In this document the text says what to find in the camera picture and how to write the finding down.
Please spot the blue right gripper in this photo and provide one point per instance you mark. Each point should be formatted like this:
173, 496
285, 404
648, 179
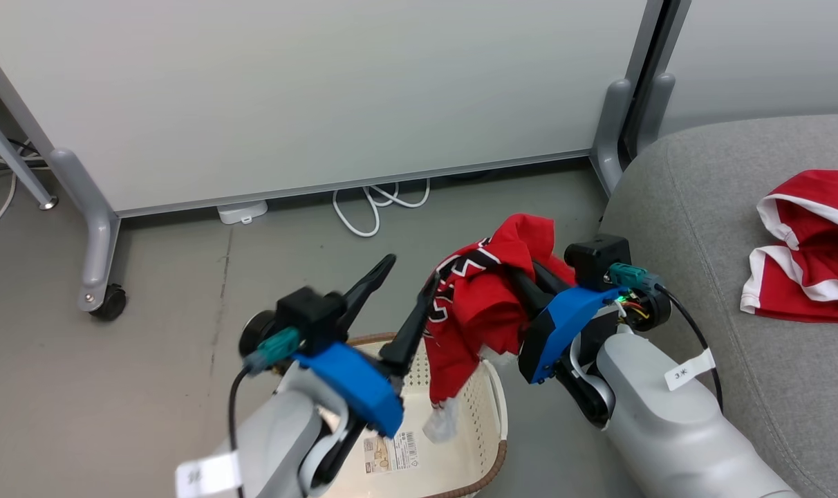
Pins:
557, 325

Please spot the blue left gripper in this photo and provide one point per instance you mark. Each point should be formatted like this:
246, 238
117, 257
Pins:
360, 387

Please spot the red jersey with black print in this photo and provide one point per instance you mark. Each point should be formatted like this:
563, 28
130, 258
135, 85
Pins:
474, 311

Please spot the red garment with white trim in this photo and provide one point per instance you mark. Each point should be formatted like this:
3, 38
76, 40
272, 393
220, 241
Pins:
820, 263

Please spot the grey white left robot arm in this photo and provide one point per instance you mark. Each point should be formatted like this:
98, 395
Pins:
281, 436

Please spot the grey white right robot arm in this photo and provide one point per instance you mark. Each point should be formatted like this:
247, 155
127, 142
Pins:
661, 429

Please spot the grey fabric sofa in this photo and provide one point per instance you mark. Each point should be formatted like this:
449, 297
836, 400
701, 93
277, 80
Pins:
695, 207

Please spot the small white cloth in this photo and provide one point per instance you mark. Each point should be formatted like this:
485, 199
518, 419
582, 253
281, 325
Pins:
441, 423

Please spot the cream plastic laundry basket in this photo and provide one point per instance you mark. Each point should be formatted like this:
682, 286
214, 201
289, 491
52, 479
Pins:
460, 436

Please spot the white power adapter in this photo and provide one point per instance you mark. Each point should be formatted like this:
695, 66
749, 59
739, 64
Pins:
243, 211

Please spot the large white partition panel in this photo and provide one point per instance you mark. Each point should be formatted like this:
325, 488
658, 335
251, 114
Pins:
322, 90

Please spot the black caster wheel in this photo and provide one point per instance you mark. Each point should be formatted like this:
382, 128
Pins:
111, 303

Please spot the grey partition foot with caster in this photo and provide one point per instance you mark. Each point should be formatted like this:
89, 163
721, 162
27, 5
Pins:
97, 228

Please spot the narrow white partition panel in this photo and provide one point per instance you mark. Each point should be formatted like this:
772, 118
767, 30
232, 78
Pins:
765, 62

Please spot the grey metal table leg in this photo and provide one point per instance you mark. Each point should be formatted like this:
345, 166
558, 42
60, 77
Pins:
7, 155

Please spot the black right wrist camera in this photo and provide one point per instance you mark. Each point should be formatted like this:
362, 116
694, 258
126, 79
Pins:
595, 259

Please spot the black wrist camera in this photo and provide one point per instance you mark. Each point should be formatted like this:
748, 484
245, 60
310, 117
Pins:
595, 259
308, 315

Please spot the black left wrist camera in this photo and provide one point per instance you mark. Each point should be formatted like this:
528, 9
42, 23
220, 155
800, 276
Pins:
308, 315

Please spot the teal right camera connector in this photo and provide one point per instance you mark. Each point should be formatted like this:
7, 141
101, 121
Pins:
633, 277

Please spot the teal camera connector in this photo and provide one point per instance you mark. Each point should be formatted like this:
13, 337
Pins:
274, 349
633, 277

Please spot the teal left camera connector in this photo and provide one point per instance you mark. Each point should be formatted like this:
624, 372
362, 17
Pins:
274, 349

